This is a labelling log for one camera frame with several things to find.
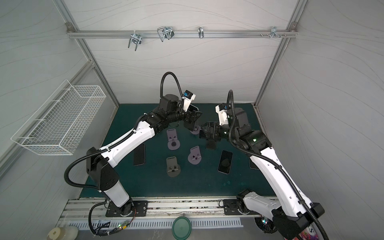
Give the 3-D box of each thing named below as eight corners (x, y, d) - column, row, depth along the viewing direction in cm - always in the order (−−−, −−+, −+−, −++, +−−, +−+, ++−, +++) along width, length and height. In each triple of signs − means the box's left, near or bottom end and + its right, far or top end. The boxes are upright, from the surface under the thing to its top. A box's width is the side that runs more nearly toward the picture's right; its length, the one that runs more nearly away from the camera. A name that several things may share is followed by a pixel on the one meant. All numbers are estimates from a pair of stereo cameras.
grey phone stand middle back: (169, 151, 97) (167, 142, 88) (168, 138, 103) (166, 129, 95) (180, 149, 98) (179, 140, 89) (179, 136, 104) (177, 128, 95)
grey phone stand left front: (167, 177, 85) (164, 171, 77) (169, 163, 90) (166, 156, 83) (179, 177, 85) (178, 171, 77) (180, 163, 90) (179, 156, 83)
